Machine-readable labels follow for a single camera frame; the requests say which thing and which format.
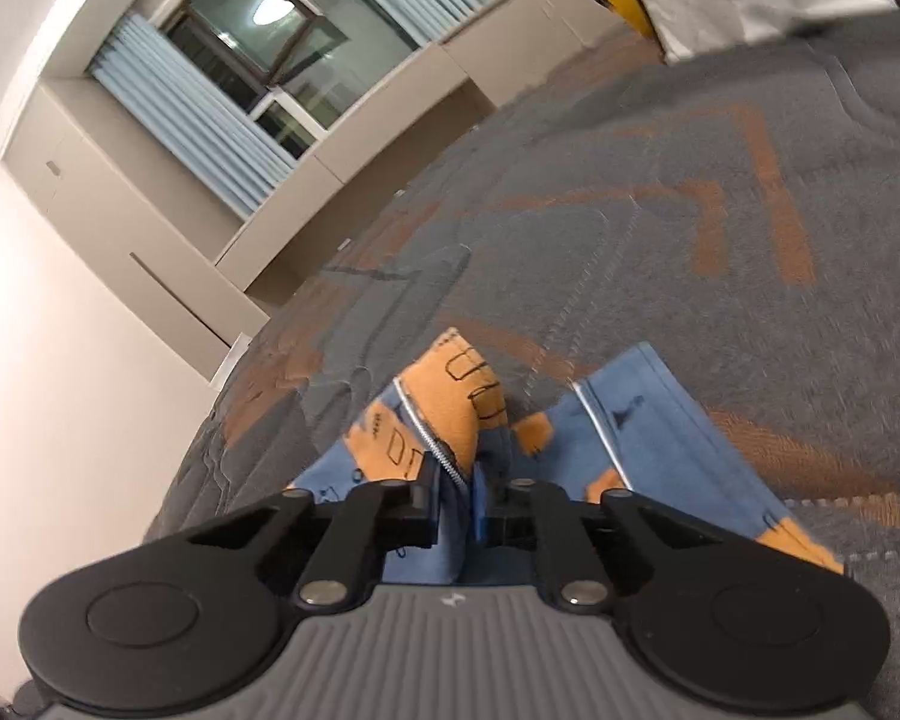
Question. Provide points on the grey orange patterned mattress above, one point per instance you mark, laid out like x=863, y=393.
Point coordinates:
x=607, y=127

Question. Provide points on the tall beige wardrobe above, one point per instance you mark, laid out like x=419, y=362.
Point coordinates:
x=120, y=217

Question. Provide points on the silver white plastic bag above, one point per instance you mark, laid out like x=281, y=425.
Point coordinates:
x=720, y=7

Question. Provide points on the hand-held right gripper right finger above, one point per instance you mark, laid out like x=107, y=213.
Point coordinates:
x=480, y=510

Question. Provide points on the beige window bench cabinet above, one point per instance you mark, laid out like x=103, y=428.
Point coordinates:
x=390, y=127

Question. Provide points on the window with open sash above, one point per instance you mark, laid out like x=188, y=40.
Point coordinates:
x=330, y=15

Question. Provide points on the blue orange printed pants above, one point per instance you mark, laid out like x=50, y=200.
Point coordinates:
x=645, y=420

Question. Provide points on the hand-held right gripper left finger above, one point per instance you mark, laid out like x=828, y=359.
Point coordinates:
x=424, y=510

